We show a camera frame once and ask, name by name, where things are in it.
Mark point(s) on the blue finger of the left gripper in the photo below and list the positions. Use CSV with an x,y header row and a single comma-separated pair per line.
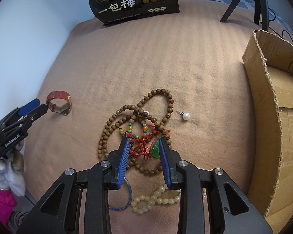
x,y
26,109
36,114

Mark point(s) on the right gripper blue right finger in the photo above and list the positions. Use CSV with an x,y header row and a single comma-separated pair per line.
x,y
169,160

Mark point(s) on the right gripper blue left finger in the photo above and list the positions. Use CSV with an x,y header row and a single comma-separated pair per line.
x,y
119,162

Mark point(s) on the pink sleeve left forearm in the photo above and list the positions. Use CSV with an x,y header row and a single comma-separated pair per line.
x,y
7,203

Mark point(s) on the left hand in white glove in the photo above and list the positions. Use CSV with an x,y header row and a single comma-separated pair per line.
x,y
12,170

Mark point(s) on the white pearl stud earring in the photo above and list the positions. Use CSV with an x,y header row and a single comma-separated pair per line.
x,y
185,116

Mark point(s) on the tan bed blanket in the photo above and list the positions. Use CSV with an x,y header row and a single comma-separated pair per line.
x,y
190,62

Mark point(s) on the brown cardboard box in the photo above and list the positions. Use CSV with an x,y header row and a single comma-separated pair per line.
x,y
268,61

